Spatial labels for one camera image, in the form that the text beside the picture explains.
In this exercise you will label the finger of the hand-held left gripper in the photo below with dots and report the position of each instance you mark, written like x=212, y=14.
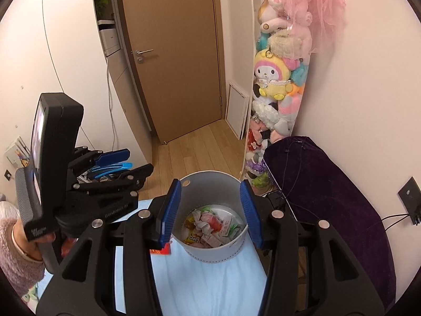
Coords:
x=113, y=156
x=131, y=179

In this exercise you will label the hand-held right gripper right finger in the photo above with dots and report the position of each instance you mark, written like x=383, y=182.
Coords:
x=251, y=217

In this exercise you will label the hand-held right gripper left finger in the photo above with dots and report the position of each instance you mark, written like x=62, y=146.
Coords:
x=169, y=217

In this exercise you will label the grey round bin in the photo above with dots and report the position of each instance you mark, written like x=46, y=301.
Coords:
x=213, y=187

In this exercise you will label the person's left hand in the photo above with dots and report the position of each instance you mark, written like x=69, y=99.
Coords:
x=28, y=248

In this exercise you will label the silver and blue bicycle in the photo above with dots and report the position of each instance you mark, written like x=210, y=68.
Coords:
x=111, y=168

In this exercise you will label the red packet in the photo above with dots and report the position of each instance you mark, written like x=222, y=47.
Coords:
x=161, y=252

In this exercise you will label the white cartoon board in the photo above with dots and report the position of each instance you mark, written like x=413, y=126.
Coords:
x=18, y=153

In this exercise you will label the white printer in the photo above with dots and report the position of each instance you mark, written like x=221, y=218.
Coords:
x=110, y=39

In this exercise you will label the brown wooden door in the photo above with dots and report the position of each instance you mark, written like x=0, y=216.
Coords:
x=174, y=56

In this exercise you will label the cartoon print clothing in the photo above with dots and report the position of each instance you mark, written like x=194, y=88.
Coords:
x=33, y=299

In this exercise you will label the pile of plush toys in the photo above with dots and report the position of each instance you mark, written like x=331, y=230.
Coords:
x=269, y=72

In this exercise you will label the green potted plant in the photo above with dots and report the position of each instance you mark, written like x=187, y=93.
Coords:
x=104, y=3

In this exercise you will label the pink tulle cloth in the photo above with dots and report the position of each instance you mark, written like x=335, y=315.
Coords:
x=322, y=6

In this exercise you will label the wall socket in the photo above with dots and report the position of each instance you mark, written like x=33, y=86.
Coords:
x=7, y=175

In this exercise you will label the white canvas frame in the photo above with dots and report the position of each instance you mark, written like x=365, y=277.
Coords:
x=235, y=108

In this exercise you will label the black wall plate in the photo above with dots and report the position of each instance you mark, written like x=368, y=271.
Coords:
x=409, y=194

